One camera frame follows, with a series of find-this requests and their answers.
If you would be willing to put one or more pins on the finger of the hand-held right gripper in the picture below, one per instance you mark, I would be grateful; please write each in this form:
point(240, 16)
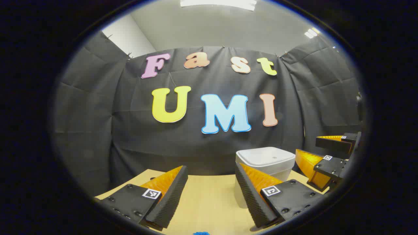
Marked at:
point(329, 168)
point(333, 143)

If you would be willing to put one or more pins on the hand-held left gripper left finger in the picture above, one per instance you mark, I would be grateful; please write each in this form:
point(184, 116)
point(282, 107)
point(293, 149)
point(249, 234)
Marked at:
point(171, 199)

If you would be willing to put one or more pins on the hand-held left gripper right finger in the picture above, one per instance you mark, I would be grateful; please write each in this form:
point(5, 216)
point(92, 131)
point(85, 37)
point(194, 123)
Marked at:
point(251, 199)

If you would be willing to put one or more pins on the white desktop garbage bin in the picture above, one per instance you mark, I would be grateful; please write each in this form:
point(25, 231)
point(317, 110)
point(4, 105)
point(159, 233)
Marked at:
point(266, 158)

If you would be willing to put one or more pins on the blue paper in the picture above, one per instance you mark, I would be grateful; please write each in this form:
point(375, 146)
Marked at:
point(200, 233)

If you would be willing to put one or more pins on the wooden desktop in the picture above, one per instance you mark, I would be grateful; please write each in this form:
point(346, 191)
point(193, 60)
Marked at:
point(209, 202)

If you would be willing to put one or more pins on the black backdrop cloth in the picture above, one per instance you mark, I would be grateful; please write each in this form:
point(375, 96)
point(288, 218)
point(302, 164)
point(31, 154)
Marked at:
point(202, 147)

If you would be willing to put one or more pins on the small ceiling light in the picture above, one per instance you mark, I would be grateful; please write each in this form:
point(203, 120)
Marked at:
point(312, 32)

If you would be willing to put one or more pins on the long ceiling light panel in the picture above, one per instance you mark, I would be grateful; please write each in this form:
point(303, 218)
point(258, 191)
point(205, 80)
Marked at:
point(218, 4)

